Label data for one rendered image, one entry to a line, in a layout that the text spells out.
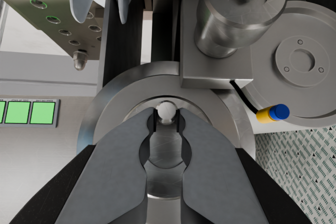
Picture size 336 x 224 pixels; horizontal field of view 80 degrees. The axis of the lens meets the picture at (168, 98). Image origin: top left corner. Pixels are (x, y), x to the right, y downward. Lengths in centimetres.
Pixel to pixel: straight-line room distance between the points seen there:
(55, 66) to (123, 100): 331
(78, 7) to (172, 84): 11
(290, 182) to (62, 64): 332
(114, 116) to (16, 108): 46
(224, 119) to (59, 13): 35
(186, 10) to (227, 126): 9
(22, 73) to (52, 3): 322
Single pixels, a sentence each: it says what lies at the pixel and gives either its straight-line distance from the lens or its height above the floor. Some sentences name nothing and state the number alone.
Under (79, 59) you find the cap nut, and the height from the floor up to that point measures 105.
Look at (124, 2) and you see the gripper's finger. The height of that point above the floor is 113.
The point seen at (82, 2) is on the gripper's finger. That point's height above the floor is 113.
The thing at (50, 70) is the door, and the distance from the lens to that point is 348.
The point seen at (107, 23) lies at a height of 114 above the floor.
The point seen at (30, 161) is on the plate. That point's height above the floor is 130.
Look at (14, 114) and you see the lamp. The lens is 61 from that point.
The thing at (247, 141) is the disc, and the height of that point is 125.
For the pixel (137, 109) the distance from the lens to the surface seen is 15.
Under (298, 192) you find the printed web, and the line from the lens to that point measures 34.
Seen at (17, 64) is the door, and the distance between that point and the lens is 370.
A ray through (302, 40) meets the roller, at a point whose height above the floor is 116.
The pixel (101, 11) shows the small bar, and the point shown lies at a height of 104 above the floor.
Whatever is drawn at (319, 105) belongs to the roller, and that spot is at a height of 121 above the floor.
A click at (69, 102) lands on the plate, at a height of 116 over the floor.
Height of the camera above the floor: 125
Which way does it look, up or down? 12 degrees down
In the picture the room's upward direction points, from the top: 179 degrees counter-clockwise
